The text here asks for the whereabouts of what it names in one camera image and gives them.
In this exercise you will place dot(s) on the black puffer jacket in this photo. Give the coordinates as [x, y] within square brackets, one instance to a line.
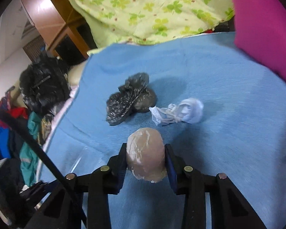
[43, 85]

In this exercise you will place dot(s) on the beige sofa cushion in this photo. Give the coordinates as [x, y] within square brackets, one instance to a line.
[76, 76]

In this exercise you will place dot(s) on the teal garment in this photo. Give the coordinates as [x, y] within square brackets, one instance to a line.
[28, 162]

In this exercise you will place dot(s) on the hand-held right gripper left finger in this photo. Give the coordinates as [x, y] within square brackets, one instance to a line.
[122, 181]

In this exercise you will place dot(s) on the green clover print quilt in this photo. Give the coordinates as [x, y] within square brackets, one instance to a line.
[145, 9]

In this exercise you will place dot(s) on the light blue face mask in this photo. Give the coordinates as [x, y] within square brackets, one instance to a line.
[190, 112]

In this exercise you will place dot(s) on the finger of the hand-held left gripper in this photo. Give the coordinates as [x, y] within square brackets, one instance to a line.
[34, 188]

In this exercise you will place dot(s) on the wooden cabinet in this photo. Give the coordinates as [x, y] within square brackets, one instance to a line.
[71, 40]

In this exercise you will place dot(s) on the brown wooden pillar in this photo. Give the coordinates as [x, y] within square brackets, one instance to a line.
[43, 9]

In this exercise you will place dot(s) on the brown door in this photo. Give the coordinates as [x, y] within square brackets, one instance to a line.
[34, 47]

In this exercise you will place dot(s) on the pink pillow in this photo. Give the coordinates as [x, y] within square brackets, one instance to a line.
[264, 28]

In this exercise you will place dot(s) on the clear plastic wrapper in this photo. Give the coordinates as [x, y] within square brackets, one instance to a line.
[85, 159]

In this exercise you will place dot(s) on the black plastic bag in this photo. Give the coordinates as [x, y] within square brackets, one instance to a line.
[128, 100]

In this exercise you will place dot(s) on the black garment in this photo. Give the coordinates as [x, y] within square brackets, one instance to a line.
[16, 145]

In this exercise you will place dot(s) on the blue blanket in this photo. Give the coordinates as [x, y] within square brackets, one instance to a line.
[228, 148]

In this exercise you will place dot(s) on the camouflage patterned cloth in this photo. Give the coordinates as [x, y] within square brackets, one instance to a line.
[45, 128]

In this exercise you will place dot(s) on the whitish plastic-wrapped wad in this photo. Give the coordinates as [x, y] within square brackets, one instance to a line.
[145, 155]

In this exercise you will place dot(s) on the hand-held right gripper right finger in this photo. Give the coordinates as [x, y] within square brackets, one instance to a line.
[172, 179]

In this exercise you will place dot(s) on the red garment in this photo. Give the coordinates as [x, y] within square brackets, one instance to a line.
[16, 113]

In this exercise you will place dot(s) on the blue jacket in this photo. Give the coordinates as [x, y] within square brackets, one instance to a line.
[0, 136]

